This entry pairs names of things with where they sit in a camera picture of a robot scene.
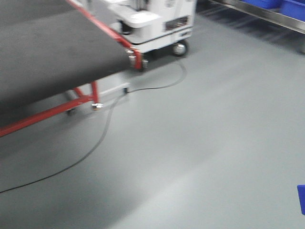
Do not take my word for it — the red conveyor frame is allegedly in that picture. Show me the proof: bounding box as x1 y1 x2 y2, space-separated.
0 0 142 136

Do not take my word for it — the blue plastic block part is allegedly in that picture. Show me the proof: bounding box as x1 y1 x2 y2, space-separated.
297 184 305 215

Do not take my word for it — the black conveyor belt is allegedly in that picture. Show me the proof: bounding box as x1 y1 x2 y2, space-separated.
0 10 130 114

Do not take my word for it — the steel shelf rack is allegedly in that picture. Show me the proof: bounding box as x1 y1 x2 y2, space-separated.
211 0 305 35

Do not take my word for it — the black floor cable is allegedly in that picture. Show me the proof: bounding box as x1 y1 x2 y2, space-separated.
0 61 187 193

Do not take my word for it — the white wheeled machine cart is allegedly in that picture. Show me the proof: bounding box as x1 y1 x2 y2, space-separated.
106 0 197 56

